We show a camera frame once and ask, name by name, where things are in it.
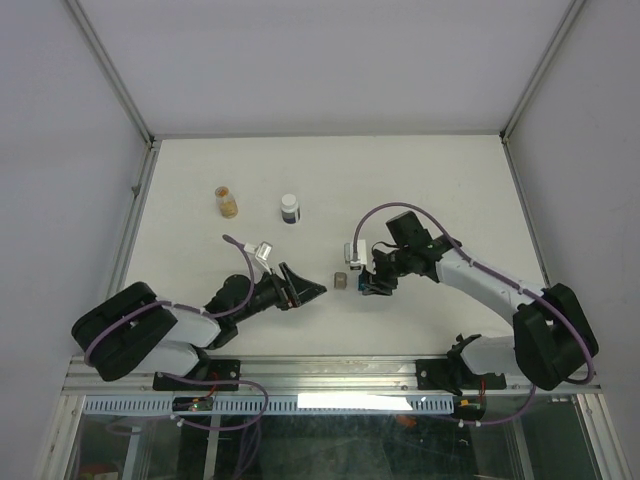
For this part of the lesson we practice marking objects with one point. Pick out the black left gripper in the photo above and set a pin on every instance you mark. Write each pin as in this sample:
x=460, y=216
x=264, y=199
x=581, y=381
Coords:
x=293, y=291

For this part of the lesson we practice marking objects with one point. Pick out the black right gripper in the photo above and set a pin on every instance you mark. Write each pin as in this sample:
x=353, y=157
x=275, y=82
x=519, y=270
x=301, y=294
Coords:
x=377, y=283

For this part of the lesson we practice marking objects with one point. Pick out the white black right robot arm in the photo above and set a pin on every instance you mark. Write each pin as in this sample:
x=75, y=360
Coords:
x=551, y=340

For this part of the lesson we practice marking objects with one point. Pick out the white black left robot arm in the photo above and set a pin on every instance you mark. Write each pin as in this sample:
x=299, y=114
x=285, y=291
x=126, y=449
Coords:
x=135, y=331

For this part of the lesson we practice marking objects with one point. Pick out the white capped dark pill bottle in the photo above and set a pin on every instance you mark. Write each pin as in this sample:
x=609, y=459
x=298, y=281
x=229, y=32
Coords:
x=290, y=209

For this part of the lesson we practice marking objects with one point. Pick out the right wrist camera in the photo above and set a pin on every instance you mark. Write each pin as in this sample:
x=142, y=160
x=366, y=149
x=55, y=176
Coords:
x=355, y=255

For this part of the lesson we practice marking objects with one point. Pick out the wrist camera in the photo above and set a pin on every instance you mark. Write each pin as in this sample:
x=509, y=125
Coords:
x=259, y=255
x=355, y=255

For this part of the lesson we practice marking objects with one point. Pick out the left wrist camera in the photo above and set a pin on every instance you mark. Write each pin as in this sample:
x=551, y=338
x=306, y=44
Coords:
x=259, y=255

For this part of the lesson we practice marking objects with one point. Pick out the aluminium mounting rail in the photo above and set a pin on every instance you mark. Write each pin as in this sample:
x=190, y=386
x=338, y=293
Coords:
x=280, y=375

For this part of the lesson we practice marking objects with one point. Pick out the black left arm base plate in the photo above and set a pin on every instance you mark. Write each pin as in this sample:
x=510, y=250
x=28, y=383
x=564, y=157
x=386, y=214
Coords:
x=210, y=374

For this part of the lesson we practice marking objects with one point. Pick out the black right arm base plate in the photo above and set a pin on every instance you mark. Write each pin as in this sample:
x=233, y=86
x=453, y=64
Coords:
x=453, y=377

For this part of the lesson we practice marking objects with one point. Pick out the right aluminium frame post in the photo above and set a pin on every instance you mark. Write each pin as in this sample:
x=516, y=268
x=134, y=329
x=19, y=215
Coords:
x=561, y=32

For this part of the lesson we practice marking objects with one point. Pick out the aluminium frame post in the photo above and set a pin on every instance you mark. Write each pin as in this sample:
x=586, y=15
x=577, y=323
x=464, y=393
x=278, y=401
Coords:
x=561, y=32
x=98, y=50

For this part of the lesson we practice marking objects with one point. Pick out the grey slotted cable duct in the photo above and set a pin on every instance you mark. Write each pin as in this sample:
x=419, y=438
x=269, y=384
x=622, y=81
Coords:
x=299, y=404

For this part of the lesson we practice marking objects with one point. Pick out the left aluminium frame post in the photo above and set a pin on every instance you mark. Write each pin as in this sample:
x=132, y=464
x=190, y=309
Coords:
x=98, y=50

